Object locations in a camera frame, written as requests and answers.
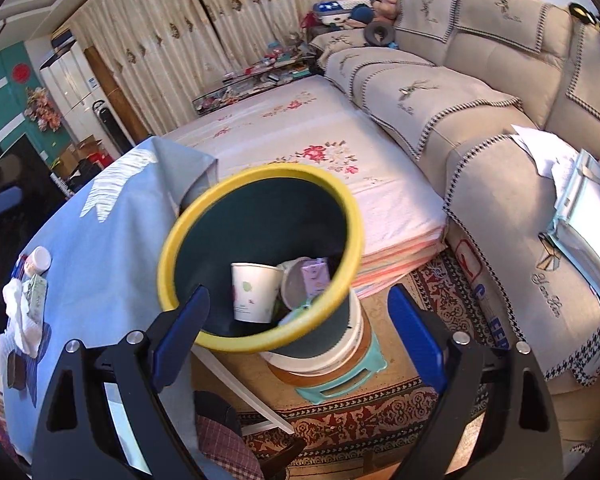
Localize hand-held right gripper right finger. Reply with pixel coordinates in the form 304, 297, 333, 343
386, 285, 566, 480

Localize yellow rimmed trash bin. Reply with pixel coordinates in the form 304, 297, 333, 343
157, 162, 366, 361

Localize floral white mattress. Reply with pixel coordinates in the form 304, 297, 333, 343
160, 76, 448, 301

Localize plaid cushion chair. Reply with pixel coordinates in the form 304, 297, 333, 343
192, 390, 306, 480

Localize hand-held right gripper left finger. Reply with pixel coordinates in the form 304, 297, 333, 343
31, 284, 212, 480

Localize beige patterned curtain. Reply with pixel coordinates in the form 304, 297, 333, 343
185, 0, 361, 68
62, 0, 231, 136

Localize cardboard boxes by cabinet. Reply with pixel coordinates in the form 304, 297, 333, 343
55, 135, 113, 181

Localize white torn paper sheet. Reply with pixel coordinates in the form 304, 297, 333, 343
79, 149, 158, 222

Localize hanging wall ornament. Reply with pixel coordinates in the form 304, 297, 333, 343
24, 86, 63, 133

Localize white plastic bag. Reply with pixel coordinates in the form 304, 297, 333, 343
2, 277, 43, 358

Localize large curved television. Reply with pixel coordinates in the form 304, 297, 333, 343
0, 132, 68, 331

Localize black tower fan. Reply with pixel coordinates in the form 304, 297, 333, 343
92, 100, 126, 158

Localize clear plastic folder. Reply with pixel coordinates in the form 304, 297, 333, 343
547, 149, 600, 311

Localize pink paper leaflet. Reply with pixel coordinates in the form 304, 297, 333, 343
300, 258, 331, 296

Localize clear green plastic container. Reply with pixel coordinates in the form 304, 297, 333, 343
279, 257, 331, 326

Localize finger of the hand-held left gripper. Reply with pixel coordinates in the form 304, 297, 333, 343
0, 154, 26, 224

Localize brown plastic box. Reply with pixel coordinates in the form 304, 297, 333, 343
6, 350, 28, 390

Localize white papers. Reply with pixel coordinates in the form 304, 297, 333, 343
510, 125, 581, 196

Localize teal plastic stool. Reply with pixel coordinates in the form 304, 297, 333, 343
295, 332, 388, 403

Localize cluttered glass coffee table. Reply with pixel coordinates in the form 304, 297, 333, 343
192, 42, 326, 116

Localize brown wooden board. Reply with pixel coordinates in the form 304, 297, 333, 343
84, 46, 148, 143

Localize pale green box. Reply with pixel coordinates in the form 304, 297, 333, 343
24, 275, 48, 323

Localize patterned red rug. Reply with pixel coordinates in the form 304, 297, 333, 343
230, 250, 511, 480

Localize white pill bottle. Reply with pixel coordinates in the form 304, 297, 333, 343
24, 246, 52, 276

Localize white table frame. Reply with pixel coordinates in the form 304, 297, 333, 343
192, 347, 296, 436

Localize white plastic bucket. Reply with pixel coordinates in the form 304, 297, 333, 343
260, 290, 372, 376

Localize beige sofa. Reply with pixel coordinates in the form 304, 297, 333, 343
310, 0, 600, 461

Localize boxes atop air conditioner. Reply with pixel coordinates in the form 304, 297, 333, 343
50, 27, 78, 53

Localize green print paper cup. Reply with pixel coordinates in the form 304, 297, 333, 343
230, 262, 285, 324

